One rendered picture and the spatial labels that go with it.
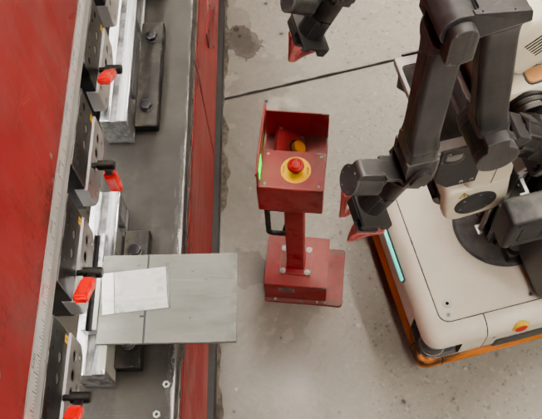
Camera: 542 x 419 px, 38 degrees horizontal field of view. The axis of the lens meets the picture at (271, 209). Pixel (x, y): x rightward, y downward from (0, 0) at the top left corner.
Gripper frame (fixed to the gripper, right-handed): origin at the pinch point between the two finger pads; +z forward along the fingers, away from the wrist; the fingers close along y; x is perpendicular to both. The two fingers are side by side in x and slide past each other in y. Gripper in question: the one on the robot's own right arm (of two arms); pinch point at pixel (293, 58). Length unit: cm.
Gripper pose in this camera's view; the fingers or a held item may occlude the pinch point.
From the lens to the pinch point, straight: 179.5
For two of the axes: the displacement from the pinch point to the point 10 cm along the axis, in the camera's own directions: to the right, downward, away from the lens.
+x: 8.8, 0.0, 4.7
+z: -4.1, 5.1, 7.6
